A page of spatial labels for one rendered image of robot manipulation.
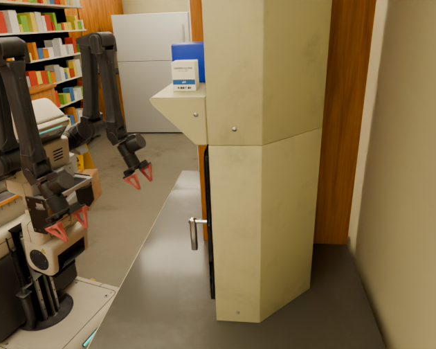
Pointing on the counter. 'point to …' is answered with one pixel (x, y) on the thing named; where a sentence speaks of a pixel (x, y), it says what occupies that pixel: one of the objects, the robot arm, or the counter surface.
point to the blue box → (196, 50)
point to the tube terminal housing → (264, 147)
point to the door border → (211, 224)
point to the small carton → (185, 75)
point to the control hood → (185, 111)
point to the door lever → (194, 231)
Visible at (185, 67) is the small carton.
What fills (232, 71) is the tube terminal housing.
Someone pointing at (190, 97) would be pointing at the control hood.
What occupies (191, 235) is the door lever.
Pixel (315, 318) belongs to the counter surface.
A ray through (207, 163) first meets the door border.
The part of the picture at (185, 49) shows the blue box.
